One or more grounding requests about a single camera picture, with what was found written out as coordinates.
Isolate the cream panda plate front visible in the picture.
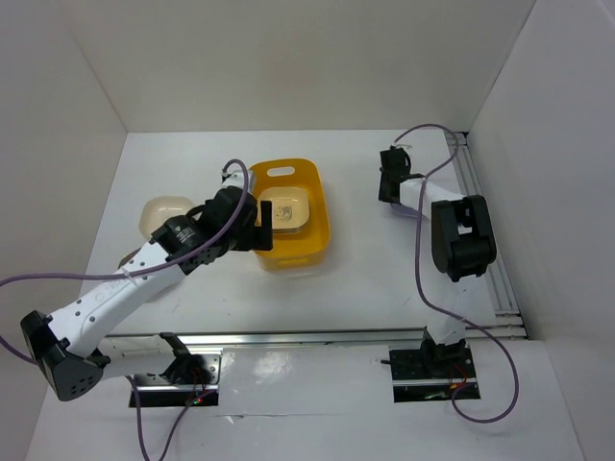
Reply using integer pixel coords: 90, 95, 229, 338
258, 186, 310, 233

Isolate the cream panda plate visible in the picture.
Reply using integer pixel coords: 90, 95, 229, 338
138, 196, 195, 240
258, 186, 310, 233

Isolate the purple panda plate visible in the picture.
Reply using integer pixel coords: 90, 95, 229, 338
390, 204, 421, 219

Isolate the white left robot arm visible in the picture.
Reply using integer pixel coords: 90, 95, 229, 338
20, 186, 273, 401

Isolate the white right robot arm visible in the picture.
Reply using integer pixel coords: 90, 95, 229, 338
379, 147, 497, 376

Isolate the yellow plastic bin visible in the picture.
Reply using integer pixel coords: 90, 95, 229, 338
251, 158, 331, 272

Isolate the brown panda plate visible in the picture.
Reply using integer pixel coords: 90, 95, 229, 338
117, 250, 138, 268

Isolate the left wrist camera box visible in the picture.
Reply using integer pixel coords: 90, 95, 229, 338
221, 169, 256, 194

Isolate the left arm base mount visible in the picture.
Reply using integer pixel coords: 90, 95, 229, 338
129, 332, 222, 408

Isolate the aluminium table edge rail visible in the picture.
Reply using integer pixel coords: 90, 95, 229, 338
105, 328, 433, 350

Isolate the aluminium side rail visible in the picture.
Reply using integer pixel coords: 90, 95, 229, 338
445, 133, 527, 339

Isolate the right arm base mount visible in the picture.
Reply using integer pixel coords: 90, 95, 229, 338
380, 332, 480, 403

